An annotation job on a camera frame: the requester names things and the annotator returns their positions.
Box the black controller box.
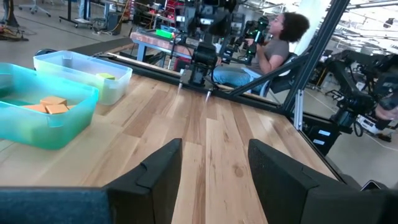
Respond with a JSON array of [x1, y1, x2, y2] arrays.
[[303, 114, 342, 157]]

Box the person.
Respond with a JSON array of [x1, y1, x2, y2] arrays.
[[213, 11, 311, 94]]

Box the black teleoperation handle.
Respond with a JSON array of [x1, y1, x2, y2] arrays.
[[242, 15, 271, 66]]

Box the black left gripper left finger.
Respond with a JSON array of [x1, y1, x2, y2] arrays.
[[104, 139, 183, 224]]

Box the orange long wooden block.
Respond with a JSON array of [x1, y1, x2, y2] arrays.
[[22, 104, 48, 114]]

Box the black office chair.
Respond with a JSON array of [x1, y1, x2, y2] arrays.
[[257, 52, 309, 98]]

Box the teal plastic bin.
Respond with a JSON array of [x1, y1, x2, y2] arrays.
[[0, 62, 100, 151]]

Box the green box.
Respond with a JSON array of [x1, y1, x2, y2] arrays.
[[155, 29, 174, 40]]

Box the clear plastic bin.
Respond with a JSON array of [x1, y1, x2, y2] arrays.
[[33, 50, 134, 106]]

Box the green wooden cube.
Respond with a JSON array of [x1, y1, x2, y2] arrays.
[[95, 72, 116, 81]]

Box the grey office chair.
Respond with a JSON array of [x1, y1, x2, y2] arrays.
[[17, 0, 52, 18]]

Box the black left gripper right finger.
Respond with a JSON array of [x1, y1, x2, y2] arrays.
[[248, 139, 386, 224]]

